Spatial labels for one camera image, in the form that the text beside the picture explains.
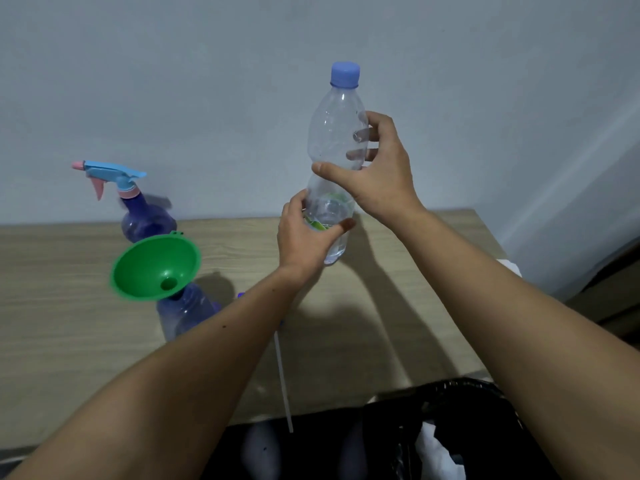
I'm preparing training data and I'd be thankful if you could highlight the crumpled white paper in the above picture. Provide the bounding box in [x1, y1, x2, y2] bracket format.
[415, 422, 466, 480]

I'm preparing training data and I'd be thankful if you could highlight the round blue spray bottle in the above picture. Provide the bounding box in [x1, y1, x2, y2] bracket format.
[71, 159, 177, 244]

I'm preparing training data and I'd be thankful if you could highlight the blue spray bottle body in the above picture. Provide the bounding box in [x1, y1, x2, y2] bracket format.
[156, 282, 221, 343]

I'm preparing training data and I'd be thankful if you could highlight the person's right hand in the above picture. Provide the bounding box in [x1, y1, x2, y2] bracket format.
[311, 111, 426, 228]

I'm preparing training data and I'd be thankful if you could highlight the black trash bin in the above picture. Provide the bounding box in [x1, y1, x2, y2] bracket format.
[359, 377, 561, 480]

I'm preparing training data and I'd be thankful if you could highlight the person's right forearm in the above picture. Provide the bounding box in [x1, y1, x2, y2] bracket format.
[395, 207, 640, 480]

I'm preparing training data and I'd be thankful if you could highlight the light blue bottle cap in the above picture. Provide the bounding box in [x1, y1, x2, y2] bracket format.
[329, 61, 361, 89]

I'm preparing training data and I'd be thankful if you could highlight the brown curtain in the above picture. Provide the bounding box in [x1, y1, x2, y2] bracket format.
[565, 239, 640, 351]

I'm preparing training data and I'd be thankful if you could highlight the green plastic funnel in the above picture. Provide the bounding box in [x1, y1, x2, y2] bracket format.
[109, 231, 203, 301]

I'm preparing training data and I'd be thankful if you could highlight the clear plastic water bottle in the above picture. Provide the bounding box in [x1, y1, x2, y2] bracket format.
[302, 84, 370, 265]

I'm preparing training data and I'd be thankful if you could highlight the person's left hand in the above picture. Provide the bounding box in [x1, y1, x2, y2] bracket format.
[276, 189, 357, 285]

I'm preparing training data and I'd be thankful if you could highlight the person's left forearm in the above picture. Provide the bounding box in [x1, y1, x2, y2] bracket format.
[7, 267, 326, 480]

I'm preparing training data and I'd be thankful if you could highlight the white blue trigger sprayer head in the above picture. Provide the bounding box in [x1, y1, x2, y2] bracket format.
[236, 292, 295, 435]

